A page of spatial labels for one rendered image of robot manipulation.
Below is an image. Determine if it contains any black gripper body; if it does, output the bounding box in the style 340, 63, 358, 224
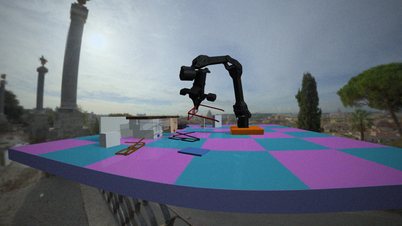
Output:
180, 81, 216, 102

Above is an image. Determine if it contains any blue flat slab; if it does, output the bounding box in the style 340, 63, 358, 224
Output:
178, 147, 210, 157

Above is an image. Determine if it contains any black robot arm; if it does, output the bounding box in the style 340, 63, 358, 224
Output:
179, 55, 251, 128

